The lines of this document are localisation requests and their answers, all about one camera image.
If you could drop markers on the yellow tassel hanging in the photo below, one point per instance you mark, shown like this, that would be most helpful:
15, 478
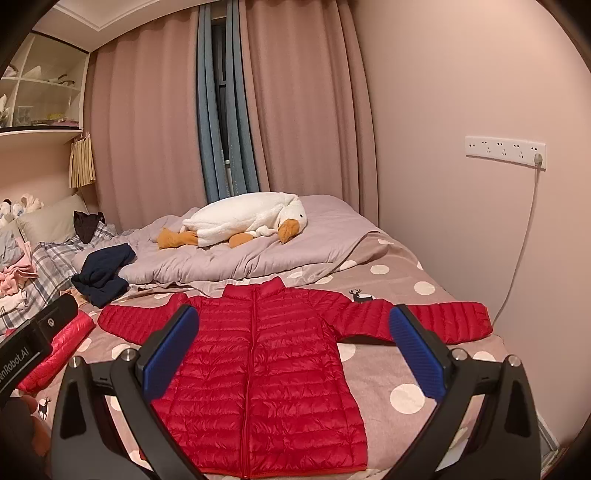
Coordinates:
81, 162

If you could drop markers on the black garment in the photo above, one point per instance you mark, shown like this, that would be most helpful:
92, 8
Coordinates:
85, 224

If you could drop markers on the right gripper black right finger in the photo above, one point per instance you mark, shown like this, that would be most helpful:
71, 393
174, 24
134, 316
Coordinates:
505, 441

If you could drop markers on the pink curtain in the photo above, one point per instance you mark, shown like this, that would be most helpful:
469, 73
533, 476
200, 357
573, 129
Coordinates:
306, 92

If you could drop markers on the folded red jacket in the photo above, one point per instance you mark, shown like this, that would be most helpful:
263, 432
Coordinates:
64, 345

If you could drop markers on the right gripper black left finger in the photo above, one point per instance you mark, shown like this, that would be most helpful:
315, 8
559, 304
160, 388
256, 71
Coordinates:
85, 442

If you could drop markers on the red down jacket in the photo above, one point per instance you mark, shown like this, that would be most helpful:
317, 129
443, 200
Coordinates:
262, 392

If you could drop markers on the pink clothes pile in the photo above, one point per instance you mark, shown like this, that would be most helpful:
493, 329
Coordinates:
16, 265

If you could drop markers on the white goose plush toy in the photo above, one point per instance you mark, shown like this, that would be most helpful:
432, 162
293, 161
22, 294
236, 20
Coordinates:
238, 220

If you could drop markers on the beige pillow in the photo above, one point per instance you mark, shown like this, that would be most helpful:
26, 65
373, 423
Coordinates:
53, 223

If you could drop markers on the blue curtain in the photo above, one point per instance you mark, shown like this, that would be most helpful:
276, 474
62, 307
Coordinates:
224, 136

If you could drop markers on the white wall power strip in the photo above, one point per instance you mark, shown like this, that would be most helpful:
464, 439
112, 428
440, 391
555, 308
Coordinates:
523, 152

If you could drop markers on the small plush toys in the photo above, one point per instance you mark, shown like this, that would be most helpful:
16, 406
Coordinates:
10, 210

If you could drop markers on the white wall shelf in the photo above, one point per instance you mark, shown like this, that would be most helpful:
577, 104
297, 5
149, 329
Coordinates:
43, 86

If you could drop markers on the person's left hand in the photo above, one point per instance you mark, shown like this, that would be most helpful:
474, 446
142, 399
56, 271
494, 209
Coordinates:
25, 440

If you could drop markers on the lilac quilt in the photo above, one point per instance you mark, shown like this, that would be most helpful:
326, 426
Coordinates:
333, 230

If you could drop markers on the navy blue garment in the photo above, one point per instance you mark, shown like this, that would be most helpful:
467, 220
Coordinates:
99, 281

